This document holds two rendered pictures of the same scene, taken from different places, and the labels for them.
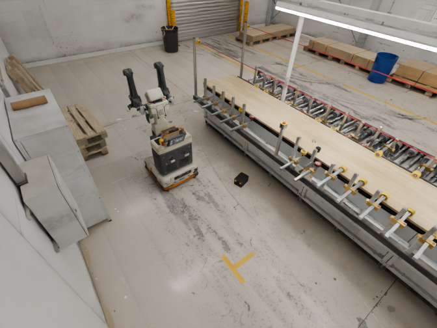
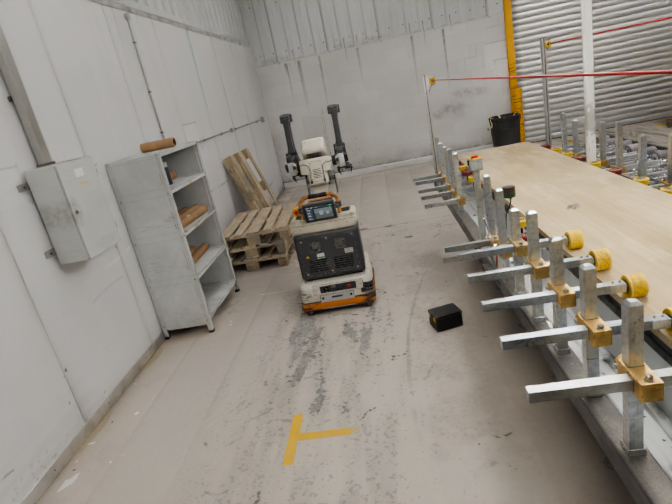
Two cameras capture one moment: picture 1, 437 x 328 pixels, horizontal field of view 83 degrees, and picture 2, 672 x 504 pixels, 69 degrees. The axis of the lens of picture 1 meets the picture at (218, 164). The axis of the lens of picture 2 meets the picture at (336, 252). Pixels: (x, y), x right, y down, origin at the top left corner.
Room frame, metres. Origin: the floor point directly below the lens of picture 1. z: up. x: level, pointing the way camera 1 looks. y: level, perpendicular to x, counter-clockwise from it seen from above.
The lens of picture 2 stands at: (0.06, -2.14, 1.74)
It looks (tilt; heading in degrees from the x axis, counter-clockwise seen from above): 18 degrees down; 46
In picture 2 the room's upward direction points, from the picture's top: 12 degrees counter-clockwise
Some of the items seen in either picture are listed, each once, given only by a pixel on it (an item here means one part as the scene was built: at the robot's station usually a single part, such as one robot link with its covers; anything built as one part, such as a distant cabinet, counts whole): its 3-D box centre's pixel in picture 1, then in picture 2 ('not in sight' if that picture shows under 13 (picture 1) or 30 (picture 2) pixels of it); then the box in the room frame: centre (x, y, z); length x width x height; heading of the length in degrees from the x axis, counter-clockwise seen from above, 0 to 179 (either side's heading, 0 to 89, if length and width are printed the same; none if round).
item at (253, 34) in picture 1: (268, 31); not in sight; (10.74, -1.72, 0.23); 2.41 x 0.77 x 0.17; 130
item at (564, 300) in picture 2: (372, 204); (560, 292); (1.61, -1.59, 0.95); 0.14 x 0.06 x 0.05; 38
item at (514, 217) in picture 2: (326, 178); (518, 259); (2.02, -1.26, 0.87); 0.04 x 0.04 x 0.48; 38
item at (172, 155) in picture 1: (171, 148); (328, 237); (2.78, 0.70, 0.59); 0.55 x 0.34 x 0.83; 129
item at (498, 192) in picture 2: (309, 164); (502, 235); (2.22, -1.11, 0.91); 0.04 x 0.04 x 0.48; 38
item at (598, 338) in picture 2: (397, 221); (592, 327); (1.41, -1.74, 0.95); 0.14 x 0.06 x 0.05; 38
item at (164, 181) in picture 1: (171, 166); (338, 279); (2.85, 0.76, 0.16); 0.67 x 0.64 x 0.25; 39
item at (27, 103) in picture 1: (29, 102); (158, 145); (2.19, 1.94, 1.59); 0.30 x 0.08 x 0.08; 128
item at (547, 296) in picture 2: (373, 205); (557, 294); (1.58, -1.58, 0.95); 0.50 x 0.04 x 0.04; 128
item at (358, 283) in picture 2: (182, 174); (338, 286); (2.61, 0.53, 0.23); 0.41 x 0.02 x 0.08; 129
